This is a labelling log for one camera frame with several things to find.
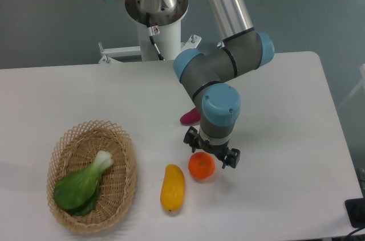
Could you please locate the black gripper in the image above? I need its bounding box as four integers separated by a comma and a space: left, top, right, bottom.
183, 126, 241, 169

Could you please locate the orange fruit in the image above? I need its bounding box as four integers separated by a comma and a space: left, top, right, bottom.
188, 152, 216, 180

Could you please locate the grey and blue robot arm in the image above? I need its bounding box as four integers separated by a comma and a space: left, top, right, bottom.
101, 0, 274, 168

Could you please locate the purple sweet potato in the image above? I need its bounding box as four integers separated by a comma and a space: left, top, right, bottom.
180, 108, 201, 125

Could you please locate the yellow mango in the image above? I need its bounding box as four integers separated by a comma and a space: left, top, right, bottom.
160, 164, 185, 213

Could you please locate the woven wicker basket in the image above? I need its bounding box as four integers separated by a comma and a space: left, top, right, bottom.
47, 120, 137, 234

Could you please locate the green bok choy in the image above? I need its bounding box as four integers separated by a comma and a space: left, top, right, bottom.
53, 150, 113, 216

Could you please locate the black device at table edge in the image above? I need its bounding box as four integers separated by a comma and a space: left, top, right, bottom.
344, 198, 364, 228

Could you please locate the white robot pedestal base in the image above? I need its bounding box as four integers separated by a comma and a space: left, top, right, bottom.
99, 21, 202, 64

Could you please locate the black cable on pedestal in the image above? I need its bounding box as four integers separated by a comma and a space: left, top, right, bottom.
145, 12, 165, 61

